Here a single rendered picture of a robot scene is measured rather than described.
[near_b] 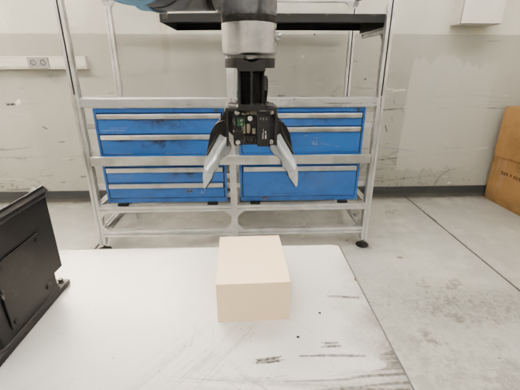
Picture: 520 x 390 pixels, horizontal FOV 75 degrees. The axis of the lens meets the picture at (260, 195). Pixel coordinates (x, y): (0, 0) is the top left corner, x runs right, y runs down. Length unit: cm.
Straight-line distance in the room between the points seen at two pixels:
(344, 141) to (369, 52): 107
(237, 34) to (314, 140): 157
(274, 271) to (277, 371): 15
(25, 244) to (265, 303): 40
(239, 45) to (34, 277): 49
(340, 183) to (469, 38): 168
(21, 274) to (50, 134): 263
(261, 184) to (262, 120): 158
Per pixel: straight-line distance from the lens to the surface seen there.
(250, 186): 205
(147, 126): 203
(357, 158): 206
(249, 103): 48
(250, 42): 48
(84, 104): 211
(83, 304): 71
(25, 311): 68
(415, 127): 316
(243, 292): 57
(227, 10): 49
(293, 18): 196
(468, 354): 175
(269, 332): 59
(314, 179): 207
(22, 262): 66
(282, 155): 54
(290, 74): 281
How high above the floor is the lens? 110
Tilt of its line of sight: 21 degrees down
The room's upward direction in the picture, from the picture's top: straight up
